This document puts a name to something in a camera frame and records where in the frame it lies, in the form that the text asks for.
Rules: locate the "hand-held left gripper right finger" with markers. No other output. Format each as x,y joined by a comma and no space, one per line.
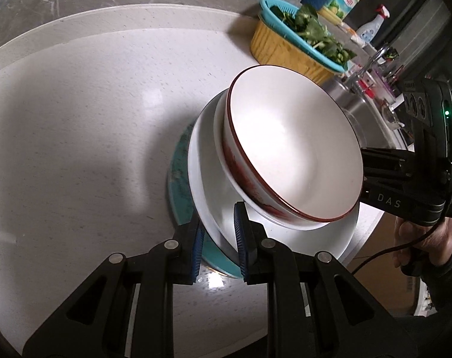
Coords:
239,238

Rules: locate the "white spray bottle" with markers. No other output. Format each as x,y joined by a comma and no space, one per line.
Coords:
371,30

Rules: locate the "cardboard box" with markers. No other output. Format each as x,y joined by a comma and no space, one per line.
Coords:
382,287

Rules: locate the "chrome faucet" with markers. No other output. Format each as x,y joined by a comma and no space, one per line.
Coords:
375,57

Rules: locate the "teal colander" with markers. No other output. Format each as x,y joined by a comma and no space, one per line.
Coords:
265,7

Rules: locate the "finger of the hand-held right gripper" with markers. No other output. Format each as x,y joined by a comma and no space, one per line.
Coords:
386,158
390,183

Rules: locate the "stainless steel sink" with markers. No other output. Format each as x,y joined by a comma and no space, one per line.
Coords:
349,100

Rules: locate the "medium white plate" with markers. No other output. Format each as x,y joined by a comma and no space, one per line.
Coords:
207,201

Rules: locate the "yellow ribbed basin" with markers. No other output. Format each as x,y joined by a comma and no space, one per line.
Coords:
278,50

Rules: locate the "small white dish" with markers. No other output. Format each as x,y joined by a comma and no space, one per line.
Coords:
219,145

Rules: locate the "green leafy vegetables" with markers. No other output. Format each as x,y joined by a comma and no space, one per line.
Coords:
311,30

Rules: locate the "pink floral bowl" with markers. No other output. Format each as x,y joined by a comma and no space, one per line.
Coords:
296,138

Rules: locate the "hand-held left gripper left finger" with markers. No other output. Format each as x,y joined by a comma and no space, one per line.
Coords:
198,253

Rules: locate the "teal floral plate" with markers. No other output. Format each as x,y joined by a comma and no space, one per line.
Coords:
179,190

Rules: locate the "person's right hand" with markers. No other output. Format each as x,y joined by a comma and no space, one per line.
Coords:
434,242

